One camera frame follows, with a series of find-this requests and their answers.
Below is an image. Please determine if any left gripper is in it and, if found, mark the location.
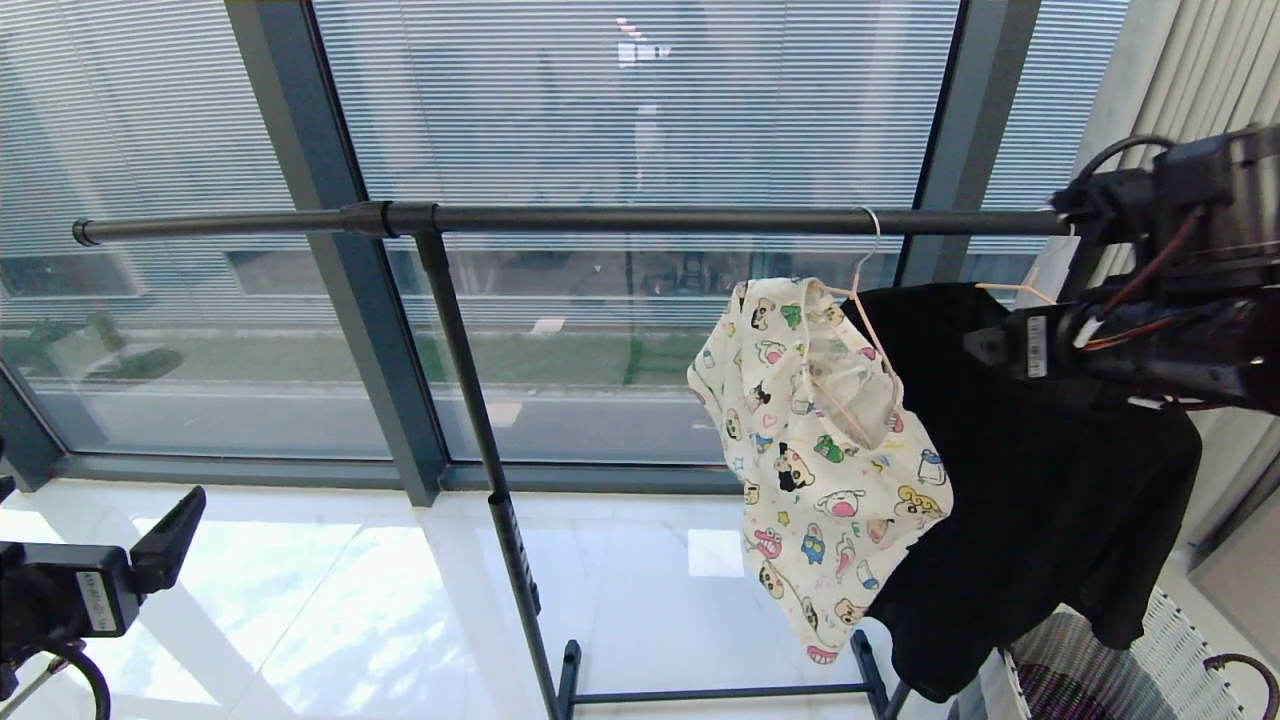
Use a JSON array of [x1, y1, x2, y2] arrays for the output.
[[0, 486, 208, 666]]

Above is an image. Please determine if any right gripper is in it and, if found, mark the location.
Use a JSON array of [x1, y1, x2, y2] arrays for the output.
[[963, 295, 1280, 411]]

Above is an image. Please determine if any pink clothes hanger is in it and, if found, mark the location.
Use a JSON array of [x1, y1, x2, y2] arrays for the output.
[[808, 207, 906, 448], [975, 282, 1059, 307]]

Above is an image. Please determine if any black short-sleeved shirt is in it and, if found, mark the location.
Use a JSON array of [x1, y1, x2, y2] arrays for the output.
[[842, 282, 1204, 703]]

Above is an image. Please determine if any cream printed garment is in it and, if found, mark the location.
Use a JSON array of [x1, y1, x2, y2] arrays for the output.
[[686, 277, 954, 666]]

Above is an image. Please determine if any white laundry basket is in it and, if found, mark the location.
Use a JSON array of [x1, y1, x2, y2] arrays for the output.
[[975, 590, 1280, 720]]

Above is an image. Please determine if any black clothes rack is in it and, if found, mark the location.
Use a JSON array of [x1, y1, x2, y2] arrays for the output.
[[72, 201, 1111, 720]]

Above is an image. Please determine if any beige curtain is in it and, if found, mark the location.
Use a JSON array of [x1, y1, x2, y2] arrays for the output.
[[1015, 0, 1280, 556]]

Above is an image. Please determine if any window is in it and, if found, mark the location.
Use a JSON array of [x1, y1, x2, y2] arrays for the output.
[[0, 0, 1131, 506]]

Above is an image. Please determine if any black cable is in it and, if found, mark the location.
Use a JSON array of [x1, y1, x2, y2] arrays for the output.
[[40, 645, 111, 720], [1070, 135, 1176, 191]]

